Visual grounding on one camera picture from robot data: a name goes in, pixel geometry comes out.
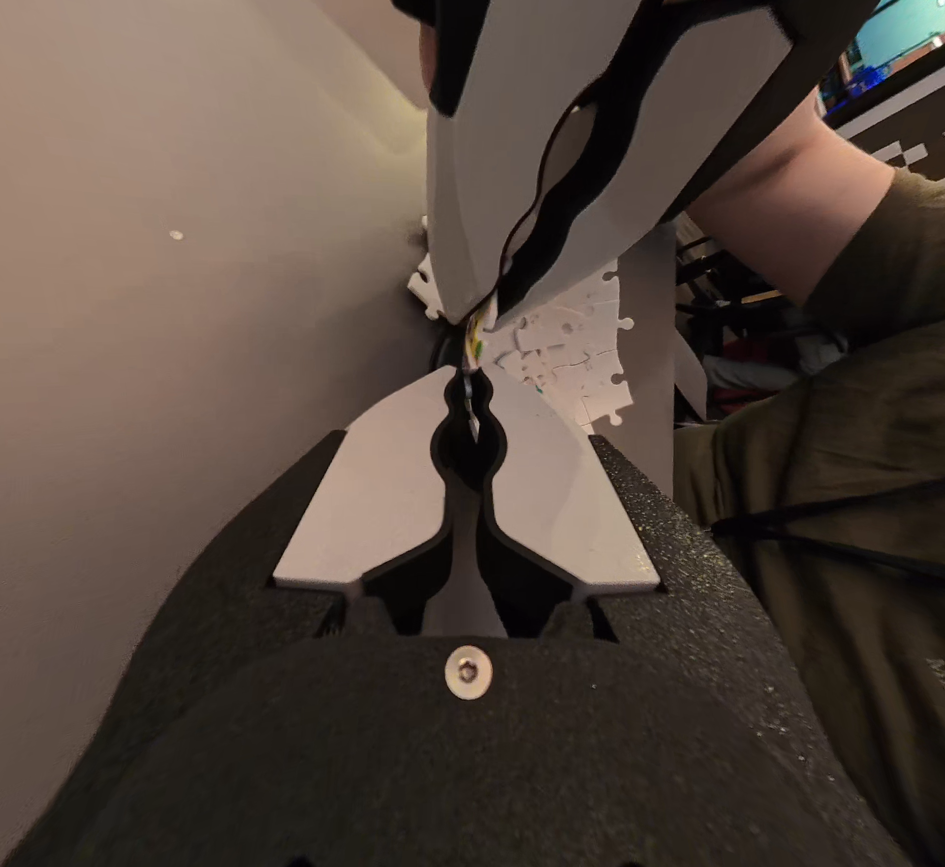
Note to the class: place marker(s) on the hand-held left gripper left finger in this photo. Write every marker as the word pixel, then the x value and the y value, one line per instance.
pixel 369 505

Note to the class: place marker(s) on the small puzzle piece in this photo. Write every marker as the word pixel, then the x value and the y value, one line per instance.
pixel 474 343

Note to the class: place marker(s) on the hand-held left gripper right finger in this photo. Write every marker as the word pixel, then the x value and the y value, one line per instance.
pixel 565 505

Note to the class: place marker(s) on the white printed sign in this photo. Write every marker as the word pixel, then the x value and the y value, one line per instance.
pixel 901 136

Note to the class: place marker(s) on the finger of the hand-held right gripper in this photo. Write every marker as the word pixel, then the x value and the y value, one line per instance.
pixel 701 106
pixel 531 32

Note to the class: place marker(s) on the white half puzzle ball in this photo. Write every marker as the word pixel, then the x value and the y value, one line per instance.
pixel 568 350

